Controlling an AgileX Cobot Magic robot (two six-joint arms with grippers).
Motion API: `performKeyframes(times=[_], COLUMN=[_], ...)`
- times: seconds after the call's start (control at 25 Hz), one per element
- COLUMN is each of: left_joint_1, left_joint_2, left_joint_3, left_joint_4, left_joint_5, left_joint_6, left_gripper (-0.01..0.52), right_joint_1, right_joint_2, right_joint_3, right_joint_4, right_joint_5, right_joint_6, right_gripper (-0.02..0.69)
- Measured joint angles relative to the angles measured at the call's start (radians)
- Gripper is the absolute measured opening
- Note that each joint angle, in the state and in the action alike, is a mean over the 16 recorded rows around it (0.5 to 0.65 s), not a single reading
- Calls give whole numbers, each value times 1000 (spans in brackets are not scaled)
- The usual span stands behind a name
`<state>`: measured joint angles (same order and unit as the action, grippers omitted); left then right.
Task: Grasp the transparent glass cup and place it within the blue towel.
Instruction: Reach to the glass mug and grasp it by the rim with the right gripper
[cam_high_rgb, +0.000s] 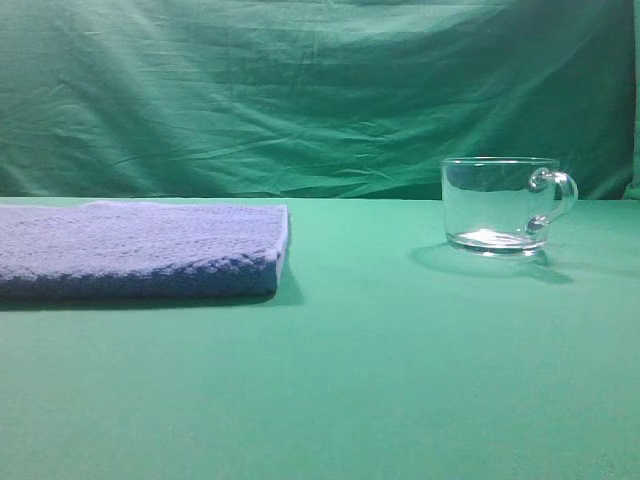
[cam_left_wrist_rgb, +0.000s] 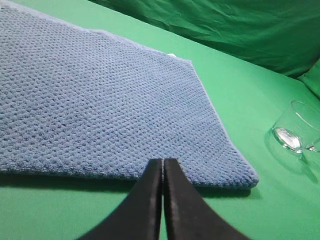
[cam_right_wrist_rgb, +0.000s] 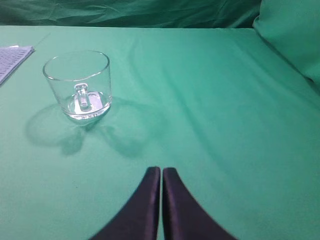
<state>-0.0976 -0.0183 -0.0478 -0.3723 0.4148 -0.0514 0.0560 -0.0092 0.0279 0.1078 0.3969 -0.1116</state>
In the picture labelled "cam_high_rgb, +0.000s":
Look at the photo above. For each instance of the green backdrop cloth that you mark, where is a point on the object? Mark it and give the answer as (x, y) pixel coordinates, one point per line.
(316, 99)

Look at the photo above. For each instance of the transparent glass cup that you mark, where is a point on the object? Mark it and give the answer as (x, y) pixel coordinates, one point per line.
(503, 206)

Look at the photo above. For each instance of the folded blue towel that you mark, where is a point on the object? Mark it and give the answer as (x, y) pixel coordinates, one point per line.
(111, 250)

